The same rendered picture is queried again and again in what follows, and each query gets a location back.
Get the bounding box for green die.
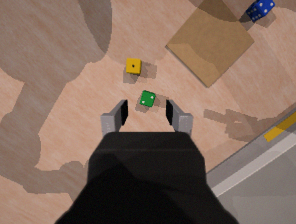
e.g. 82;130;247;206
140;90;156;107

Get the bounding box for blue die with white pips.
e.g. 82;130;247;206
246;0;275;22

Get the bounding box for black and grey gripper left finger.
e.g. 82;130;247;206
100;99;128;137

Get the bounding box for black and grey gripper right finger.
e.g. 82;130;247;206
166;99;193;137

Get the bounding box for tan flat mat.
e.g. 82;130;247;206
166;0;254;87

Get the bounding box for yellow die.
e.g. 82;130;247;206
126;58;142;74

